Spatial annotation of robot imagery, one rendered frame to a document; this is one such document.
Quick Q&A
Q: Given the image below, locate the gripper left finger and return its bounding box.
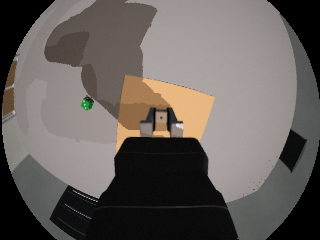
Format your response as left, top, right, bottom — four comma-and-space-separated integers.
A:
139, 107, 156, 137

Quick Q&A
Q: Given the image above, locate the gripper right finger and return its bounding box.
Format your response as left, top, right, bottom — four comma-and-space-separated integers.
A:
167, 107, 184, 137

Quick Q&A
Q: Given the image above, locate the white die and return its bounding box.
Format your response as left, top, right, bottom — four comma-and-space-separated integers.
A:
156, 109, 167, 123

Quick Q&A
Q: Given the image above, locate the green die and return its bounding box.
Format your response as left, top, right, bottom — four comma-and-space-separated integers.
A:
81, 97, 94, 111

